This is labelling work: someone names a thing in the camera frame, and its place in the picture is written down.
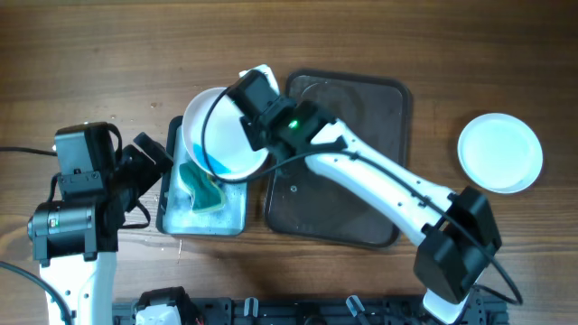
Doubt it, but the white plate top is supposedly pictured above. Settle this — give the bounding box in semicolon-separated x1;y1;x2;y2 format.
182;88;268;180

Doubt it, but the white plate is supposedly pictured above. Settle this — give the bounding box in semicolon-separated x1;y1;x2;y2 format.
182;88;268;180
457;113;544;194

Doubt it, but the green yellow sponge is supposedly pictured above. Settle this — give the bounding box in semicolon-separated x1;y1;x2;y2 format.
179;162;226;214

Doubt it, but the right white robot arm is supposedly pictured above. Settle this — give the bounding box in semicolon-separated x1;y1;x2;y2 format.
235;98;502;324

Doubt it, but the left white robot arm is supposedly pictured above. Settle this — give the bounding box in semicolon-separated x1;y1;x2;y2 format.
28;128;172;324

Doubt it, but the dark tray with water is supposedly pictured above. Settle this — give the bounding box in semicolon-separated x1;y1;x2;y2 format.
155;116;248;237

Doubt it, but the brown plastic serving tray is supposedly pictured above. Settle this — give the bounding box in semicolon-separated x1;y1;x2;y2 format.
263;69;412;249

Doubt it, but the left black cable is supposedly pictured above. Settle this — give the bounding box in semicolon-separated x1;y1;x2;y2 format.
0;146;76;325

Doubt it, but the black cable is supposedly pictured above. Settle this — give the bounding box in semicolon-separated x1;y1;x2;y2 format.
0;146;76;325
200;85;525;307

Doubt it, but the right black cable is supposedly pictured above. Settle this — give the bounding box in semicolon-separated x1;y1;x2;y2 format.
200;85;525;307

